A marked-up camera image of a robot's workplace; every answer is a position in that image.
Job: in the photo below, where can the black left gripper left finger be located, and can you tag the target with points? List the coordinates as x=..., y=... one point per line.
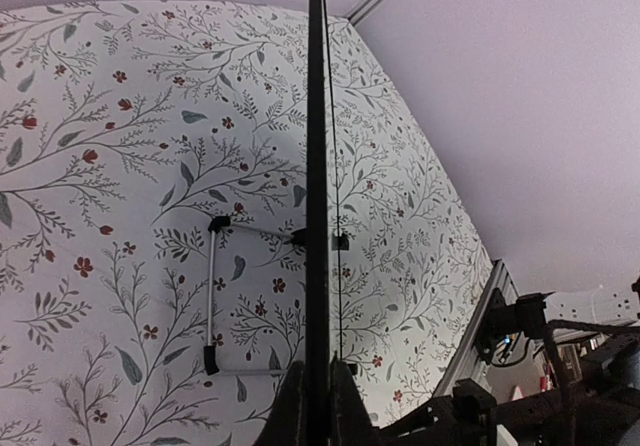
x=285, y=423

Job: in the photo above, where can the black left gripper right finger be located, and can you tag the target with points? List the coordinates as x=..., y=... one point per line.
x=350, y=422

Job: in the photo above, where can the white whiteboard black frame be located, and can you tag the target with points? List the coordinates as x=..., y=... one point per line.
x=318, y=355

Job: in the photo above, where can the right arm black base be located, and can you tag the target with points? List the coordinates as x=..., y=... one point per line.
x=524, y=318

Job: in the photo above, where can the black whiteboard stand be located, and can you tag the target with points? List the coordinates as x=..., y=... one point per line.
x=217, y=225

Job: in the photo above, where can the floral patterned table mat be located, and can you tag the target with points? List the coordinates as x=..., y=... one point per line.
x=125, y=128

